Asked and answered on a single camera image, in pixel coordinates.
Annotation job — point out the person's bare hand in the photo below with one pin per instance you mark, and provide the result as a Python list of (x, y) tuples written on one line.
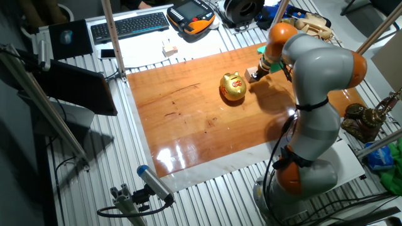
[(145, 5)]

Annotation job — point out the blue cloth bag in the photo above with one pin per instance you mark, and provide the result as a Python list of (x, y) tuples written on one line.
[(264, 15)]

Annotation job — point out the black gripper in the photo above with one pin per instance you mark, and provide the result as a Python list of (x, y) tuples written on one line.
[(263, 70)]

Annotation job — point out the grey computer mouse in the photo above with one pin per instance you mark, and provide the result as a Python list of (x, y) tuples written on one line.
[(66, 36)]

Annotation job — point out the white round object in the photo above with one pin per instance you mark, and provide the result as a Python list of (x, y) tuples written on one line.
[(215, 23)]

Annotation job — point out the green cloth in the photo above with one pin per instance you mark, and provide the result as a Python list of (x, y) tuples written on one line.
[(392, 179)]

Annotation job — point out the pale wooden cube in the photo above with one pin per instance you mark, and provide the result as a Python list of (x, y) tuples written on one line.
[(249, 74)]

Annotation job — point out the golden piggy bank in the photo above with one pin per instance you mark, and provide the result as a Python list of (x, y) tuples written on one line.
[(233, 87)]

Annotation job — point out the silver depth camera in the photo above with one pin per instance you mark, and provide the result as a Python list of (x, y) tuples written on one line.
[(44, 55)]

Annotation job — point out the black mouse pad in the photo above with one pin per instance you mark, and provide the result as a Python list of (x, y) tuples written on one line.
[(70, 47)]

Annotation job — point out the grey aluminium profile mount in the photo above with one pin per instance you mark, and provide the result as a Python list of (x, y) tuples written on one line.
[(125, 204)]

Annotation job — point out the blue tissue packet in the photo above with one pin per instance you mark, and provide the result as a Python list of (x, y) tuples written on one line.
[(380, 157)]

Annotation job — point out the glossy wooden board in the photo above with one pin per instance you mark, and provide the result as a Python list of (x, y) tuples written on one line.
[(188, 125)]

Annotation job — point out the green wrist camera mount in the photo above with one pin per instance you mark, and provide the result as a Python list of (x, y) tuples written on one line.
[(276, 67)]

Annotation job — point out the white printed paper sheet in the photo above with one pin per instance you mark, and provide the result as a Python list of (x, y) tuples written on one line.
[(144, 47)]

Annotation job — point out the black office chair base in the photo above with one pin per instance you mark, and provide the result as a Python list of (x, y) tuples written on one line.
[(370, 6)]

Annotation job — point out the black smartphone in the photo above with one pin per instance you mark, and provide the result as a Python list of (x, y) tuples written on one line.
[(107, 53)]

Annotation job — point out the upright aluminium frame post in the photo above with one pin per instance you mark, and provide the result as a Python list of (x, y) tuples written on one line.
[(113, 37)]

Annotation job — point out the slanted aluminium frame bar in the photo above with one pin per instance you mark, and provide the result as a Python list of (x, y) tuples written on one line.
[(380, 142), (41, 103), (380, 28), (280, 12)]

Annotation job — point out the small wooden block puzzle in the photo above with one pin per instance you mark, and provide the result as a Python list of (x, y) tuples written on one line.
[(169, 50)]

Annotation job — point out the black flat monitor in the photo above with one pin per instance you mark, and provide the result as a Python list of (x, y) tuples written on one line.
[(78, 88)]

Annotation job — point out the beige vintage telephone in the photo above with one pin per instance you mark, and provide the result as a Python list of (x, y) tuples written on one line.
[(314, 26)]

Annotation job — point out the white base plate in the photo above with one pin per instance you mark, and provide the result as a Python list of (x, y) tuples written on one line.
[(345, 163)]

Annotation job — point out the black computer keyboard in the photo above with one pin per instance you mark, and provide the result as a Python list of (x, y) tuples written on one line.
[(130, 26)]

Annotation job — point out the beige cardboard panel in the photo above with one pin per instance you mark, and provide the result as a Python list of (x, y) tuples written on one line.
[(389, 59)]

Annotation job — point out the orange and black teach pendant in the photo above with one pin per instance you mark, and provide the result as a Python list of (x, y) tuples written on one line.
[(190, 15)]

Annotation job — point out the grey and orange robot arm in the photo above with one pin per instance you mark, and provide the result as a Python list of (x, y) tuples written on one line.
[(314, 62)]

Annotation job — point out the silver camera with blue cap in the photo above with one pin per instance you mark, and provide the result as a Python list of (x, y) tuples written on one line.
[(154, 182)]

